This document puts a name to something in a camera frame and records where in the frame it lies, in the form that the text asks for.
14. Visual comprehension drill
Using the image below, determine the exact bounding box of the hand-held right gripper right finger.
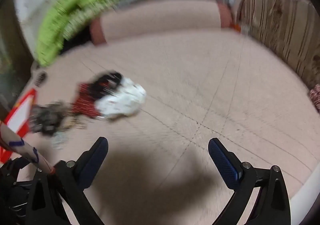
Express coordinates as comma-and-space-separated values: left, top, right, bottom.
208, 137, 292, 225

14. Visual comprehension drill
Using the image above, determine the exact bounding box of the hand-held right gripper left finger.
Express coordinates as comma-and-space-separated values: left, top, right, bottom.
25, 137, 109, 225

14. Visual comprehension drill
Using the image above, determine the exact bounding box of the red patterned scrunchie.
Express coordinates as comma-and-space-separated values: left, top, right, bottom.
70, 82, 105, 119

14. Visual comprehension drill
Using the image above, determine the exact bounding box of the grey fuzzy scrunchie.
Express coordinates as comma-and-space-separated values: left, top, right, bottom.
29, 102, 69, 137

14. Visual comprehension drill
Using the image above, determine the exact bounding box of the white scrunchie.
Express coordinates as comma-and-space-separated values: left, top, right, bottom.
96, 77, 147, 119

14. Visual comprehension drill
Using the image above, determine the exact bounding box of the white tray with red border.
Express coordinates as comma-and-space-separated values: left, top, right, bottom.
0, 88, 38, 164

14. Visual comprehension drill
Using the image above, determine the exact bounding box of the person's left forearm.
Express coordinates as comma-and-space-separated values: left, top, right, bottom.
0, 121, 56, 175

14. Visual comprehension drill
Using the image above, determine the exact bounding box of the black hair claw clip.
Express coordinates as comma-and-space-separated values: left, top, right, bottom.
34, 71, 48, 88

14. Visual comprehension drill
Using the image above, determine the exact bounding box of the maroon patterned cloth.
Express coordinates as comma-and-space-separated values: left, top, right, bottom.
309, 84, 320, 113

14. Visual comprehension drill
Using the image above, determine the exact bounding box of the black cloth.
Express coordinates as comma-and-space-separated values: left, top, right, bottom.
60, 27, 93, 53

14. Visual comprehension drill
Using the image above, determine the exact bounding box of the wooden glass-panel door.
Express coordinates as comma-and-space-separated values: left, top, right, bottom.
0, 0, 38, 115

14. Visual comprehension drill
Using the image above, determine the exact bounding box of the striped beige cushion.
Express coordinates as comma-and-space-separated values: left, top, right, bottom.
236, 0, 320, 90

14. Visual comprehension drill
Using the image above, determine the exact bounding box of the pink cushion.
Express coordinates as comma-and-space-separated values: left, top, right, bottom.
90, 0, 234, 46

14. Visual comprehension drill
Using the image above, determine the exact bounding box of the green blanket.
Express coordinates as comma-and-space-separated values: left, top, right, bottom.
35, 0, 138, 66

